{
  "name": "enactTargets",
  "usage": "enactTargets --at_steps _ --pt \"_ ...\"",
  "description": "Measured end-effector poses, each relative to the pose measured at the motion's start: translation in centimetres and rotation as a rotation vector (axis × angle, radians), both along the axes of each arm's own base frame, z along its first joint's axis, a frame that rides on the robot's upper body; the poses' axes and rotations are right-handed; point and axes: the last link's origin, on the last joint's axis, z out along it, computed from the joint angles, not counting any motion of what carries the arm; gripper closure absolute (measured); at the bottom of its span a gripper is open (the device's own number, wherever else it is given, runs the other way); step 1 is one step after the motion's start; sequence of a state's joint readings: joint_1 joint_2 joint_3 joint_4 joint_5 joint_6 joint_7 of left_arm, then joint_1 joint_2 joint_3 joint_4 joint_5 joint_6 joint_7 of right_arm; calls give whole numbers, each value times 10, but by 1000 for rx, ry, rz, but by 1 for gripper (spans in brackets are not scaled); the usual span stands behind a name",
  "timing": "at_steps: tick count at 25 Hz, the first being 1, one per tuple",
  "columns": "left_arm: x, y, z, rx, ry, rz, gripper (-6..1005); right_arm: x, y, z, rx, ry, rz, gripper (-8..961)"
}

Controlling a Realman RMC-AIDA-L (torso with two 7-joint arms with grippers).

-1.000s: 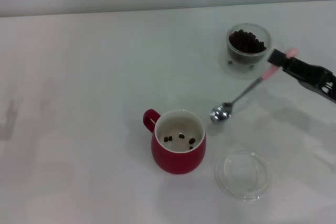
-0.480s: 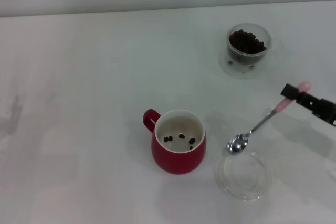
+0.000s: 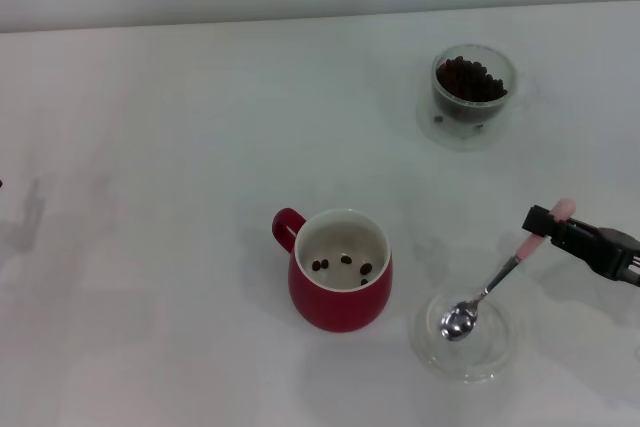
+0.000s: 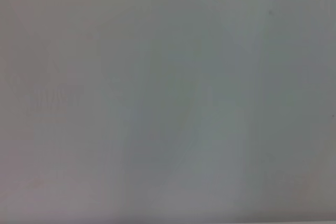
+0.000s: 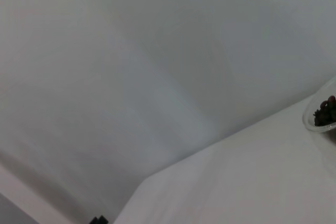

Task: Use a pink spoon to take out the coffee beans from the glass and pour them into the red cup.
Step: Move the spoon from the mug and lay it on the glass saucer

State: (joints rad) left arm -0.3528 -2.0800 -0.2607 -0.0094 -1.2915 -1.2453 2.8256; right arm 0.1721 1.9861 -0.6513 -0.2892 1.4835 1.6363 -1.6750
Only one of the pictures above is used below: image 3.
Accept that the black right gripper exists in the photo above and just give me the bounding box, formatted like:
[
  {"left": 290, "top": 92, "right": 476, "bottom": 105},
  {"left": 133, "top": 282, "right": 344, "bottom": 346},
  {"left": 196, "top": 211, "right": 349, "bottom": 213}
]
[{"left": 522, "top": 204, "right": 640, "bottom": 290}]

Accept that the pink-handled metal spoon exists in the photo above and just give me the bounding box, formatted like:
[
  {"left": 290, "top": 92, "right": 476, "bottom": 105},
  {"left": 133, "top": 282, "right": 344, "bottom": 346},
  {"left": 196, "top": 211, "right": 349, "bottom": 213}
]
[{"left": 438, "top": 198, "right": 577, "bottom": 343}]

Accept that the double-walled glass cup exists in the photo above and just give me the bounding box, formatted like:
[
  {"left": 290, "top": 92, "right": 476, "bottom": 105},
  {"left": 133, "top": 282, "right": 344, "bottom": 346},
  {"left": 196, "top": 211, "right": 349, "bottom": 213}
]
[{"left": 431, "top": 42, "right": 516, "bottom": 124}]

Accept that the coffee bean pile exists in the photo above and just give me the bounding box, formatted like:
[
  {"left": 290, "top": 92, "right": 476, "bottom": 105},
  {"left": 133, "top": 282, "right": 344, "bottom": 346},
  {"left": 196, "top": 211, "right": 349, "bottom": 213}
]
[{"left": 435, "top": 55, "right": 509, "bottom": 103}]

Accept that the clear glass saucer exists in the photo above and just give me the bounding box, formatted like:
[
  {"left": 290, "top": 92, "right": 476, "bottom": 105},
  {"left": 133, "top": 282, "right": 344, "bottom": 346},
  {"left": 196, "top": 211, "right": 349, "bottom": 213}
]
[
  {"left": 416, "top": 90, "right": 512, "bottom": 152},
  {"left": 407, "top": 280, "right": 516, "bottom": 382}
]

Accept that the red ceramic mug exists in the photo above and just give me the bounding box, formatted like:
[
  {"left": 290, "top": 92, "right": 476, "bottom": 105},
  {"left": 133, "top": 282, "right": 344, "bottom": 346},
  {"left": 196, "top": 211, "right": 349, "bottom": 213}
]
[{"left": 271, "top": 207, "right": 394, "bottom": 333}]

